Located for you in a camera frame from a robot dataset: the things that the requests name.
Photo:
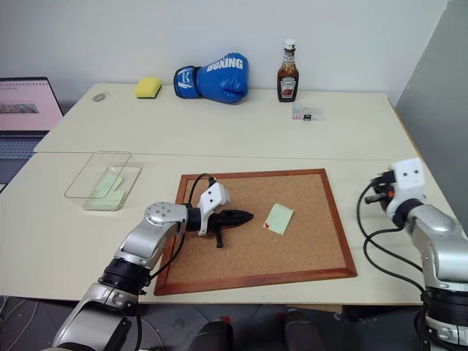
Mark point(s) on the small grey oval object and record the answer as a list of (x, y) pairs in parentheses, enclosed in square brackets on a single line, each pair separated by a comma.
[(98, 97)]

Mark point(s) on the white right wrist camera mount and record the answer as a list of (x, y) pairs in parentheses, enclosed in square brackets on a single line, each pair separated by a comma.
[(407, 177)]

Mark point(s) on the open laptop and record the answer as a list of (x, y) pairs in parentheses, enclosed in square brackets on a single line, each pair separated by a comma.
[(22, 120)]

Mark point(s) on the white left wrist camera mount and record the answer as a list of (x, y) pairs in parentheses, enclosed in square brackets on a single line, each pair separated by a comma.
[(213, 199)]

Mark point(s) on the wood-framed cork board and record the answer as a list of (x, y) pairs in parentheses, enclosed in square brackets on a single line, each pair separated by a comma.
[(292, 252)]

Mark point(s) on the red pushpins cluster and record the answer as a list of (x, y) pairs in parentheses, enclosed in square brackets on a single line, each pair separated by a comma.
[(297, 114)]

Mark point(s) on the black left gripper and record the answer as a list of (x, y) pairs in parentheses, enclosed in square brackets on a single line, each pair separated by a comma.
[(220, 220)]

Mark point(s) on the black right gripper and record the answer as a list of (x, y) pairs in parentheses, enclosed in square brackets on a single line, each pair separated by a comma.
[(384, 183)]

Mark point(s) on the yellow green sponge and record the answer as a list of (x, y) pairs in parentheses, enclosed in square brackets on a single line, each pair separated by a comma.
[(148, 87)]

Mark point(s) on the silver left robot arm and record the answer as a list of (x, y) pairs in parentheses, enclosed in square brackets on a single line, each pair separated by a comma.
[(146, 237)]

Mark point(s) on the grey partition panel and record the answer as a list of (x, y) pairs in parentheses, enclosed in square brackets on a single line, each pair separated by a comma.
[(438, 109)]

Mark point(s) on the blue boxing glove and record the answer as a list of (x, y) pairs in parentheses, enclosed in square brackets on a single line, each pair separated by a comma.
[(215, 80)]

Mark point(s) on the clear plastic box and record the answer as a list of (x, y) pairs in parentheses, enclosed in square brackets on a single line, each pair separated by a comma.
[(104, 183)]

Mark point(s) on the brown sauce bottle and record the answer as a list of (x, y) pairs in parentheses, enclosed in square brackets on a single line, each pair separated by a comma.
[(288, 78)]

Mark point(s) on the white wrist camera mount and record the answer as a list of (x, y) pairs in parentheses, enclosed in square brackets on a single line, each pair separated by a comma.
[(407, 177), (213, 199)]

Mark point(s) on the small clear plastic tray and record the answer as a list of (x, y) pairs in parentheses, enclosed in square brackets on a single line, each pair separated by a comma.
[(308, 112)]

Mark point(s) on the dark rounded shape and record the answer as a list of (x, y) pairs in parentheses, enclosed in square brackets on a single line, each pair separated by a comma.
[(301, 331), (214, 336)]

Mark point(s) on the green sticky note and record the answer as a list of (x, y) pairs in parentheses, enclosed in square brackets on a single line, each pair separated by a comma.
[(109, 200), (109, 183), (281, 218)]

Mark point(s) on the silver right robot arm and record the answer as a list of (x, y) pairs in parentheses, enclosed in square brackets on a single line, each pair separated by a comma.
[(442, 237)]

